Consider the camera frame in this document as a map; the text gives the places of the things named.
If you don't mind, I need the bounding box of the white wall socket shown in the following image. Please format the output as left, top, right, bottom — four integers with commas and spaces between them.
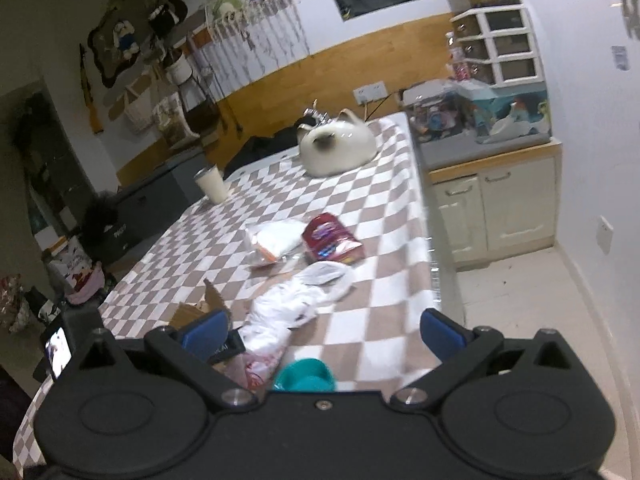
352, 81, 388, 105

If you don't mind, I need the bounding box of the brown cardboard box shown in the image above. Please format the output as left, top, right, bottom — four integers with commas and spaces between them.
169, 280, 232, 330

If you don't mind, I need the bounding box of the white cup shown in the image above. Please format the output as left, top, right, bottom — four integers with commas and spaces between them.
194, 166, 229, 204

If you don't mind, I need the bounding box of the dark shaped wall rug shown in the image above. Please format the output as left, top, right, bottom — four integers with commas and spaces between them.
87, 0, 188, 88

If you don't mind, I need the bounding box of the colourful illustrated box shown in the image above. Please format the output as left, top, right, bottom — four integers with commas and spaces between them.
456, 80, 551, 145

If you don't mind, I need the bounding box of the pink labelled bottle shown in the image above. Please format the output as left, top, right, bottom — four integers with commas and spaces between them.
446, 32, 471, 81

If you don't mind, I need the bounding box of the checkered brown white tablecloth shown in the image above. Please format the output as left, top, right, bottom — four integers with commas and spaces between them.
12, 118, 444, 476

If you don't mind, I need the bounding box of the dark grey storage bin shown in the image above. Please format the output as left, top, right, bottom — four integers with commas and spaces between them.
108, 148, 209, 240

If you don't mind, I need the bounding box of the red snack bag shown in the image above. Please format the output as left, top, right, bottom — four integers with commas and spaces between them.
302, 212, 366, 264

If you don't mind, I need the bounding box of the clear box with toys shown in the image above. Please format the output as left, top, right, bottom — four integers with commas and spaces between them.
400, 79, 472, 143

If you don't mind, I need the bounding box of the white ceramic cat figurine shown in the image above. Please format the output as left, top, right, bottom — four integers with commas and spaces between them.
296, 108, 378, 178

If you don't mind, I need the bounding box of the white drawer organizer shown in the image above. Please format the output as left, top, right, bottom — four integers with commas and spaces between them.
450, 4, 544, 88

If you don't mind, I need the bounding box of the teal round object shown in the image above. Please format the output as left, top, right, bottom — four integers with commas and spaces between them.
272, 359, 335, 392

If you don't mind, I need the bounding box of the cream cabinet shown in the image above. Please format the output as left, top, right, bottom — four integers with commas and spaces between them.
427, 139, 562, 269

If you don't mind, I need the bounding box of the clear plastic wrapper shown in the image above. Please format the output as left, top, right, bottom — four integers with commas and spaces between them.
243, 219, 306, 268

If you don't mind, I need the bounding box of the macrame wall hanging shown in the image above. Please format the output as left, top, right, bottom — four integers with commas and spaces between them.
196, 0, 311, 96

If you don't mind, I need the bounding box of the white plastic bag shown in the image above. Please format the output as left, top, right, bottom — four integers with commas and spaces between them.
239, 261, 354, 367

